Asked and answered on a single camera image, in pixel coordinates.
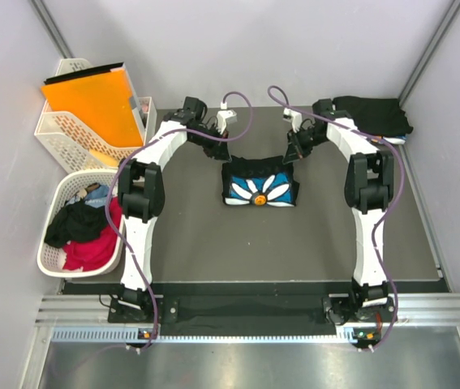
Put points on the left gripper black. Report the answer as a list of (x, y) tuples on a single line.
[(218, 151)]

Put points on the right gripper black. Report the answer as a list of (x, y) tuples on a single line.
[(293, 153)]

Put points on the black t shirt flower print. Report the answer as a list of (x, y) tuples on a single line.
[(265, 182)]

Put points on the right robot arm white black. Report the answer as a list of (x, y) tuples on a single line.
[(368, 192)]

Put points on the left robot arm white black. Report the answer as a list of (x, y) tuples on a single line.
[(141, 196)]

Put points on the folded black t shirt stack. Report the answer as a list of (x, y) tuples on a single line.
[(382, 118)]

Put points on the orange folder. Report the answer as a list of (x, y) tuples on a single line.
[(106, 103)]

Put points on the blue garment in basket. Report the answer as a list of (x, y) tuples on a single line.
[(94, 195)]

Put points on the black folder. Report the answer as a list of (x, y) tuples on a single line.
[(84, 73)]

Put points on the white perforated file organizer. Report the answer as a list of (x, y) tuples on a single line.
[(68, 140)]

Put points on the black garment in basket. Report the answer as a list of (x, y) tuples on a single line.
[(75, 223)]

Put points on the white oval laundry basket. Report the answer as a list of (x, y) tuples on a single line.
[(50, 260)]

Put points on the red garment in basket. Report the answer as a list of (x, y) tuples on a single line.
[(92, 255)]

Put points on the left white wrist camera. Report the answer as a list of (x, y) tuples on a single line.
[(225, 116)]

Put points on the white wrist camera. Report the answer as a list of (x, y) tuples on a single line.
[(295, 119), (225, 116)]

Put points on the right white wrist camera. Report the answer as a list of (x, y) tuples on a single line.
[(295, 119)]

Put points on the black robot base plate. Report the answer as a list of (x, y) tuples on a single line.
[(252, 309)]

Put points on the aluminium frame rail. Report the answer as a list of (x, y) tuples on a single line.
[(86, 318)]

